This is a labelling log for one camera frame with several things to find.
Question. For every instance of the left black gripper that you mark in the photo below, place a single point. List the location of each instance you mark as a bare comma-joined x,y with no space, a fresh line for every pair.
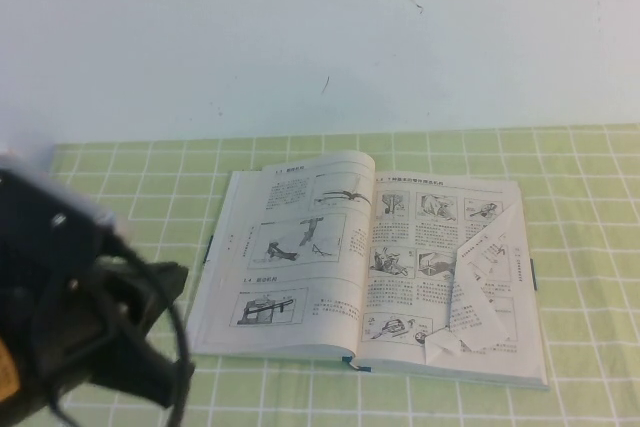
75,327

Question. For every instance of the printed book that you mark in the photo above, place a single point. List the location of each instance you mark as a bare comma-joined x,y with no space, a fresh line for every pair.
300,307

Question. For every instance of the green checked tablecloth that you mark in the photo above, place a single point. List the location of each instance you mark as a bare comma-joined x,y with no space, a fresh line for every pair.
575,247

